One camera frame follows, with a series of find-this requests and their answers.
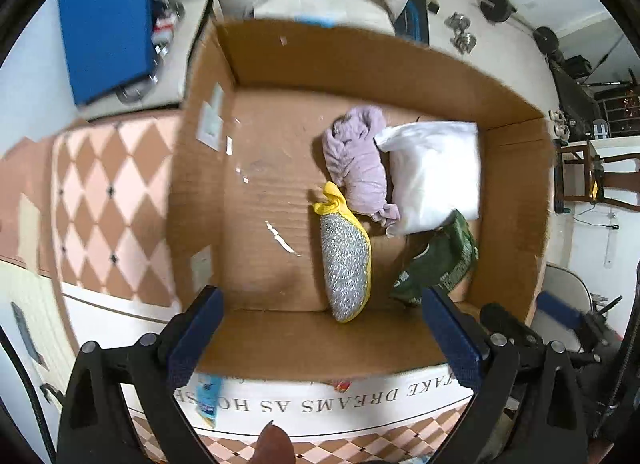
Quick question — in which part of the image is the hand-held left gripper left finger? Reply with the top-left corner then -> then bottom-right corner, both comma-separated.
56,285 -> 224,464

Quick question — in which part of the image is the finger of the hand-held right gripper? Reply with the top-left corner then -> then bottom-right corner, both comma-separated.
542,291 -> 584,327
479,303 -> 535,342

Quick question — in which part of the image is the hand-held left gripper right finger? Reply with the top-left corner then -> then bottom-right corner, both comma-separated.
422,287 -> 588,464

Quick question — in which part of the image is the green soft packet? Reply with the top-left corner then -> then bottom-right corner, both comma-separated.
390,209 -> 480,307

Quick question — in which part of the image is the yellow and silver scrubbing sponge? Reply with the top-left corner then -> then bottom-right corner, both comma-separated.
313,181 -> 374,323

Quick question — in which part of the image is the white plastic packet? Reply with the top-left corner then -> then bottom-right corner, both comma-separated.
374,120 -> 483,237

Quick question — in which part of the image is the large cardboard box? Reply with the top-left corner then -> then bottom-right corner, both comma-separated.
169,18 -> 557,381

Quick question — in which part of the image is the purple cloth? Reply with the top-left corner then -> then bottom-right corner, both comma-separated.
321,105 -> 401,238

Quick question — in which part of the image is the person's left hand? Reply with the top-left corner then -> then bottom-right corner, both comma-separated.
255,420 -> 297,464

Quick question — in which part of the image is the grey folding chair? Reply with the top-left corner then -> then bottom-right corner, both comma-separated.
529,264 -> 598,352

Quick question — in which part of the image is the blue snack packet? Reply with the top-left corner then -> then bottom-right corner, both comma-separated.
196,374 -> 224,429

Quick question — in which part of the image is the white printed cloth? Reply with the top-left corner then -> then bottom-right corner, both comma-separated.
120,368 -> 476,441

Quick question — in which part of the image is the wooden chair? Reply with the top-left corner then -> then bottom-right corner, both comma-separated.
556,139 -> 640,210

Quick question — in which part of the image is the pink checkered blanket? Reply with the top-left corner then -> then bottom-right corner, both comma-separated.
49,112 -> 187,310

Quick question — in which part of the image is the grey remote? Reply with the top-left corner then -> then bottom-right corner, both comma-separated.
11,301 -> 47,370

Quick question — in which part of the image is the blue flat board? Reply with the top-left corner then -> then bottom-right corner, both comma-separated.
56,0 -> 155,106

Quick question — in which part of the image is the black cable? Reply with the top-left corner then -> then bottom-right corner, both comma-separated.
0,329 -> 56,464

